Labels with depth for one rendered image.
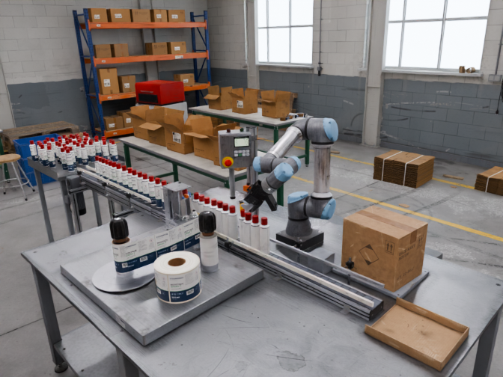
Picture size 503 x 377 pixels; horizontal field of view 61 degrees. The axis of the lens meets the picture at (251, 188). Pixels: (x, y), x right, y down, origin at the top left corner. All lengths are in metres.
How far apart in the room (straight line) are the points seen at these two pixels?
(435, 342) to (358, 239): 0.54
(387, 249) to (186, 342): 0.94
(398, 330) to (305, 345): 0.38
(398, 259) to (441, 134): 5.58
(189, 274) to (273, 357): 0.49
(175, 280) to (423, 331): 1.02
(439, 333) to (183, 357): 0.99
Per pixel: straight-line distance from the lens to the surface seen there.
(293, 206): 2.34
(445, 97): 7.36
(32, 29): 9.54
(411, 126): 7.67
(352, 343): 1.77
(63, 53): 9.68
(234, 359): 1.69
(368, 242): 2.03
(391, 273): 2.02
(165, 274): 1.85
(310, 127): 2.22
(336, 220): 2.76
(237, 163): 2.26
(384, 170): 6.12
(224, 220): 2.34
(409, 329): 1.89
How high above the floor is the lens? 1.95
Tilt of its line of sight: 20 degrees down
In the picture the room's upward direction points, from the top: 2 degrees counter-clockwise
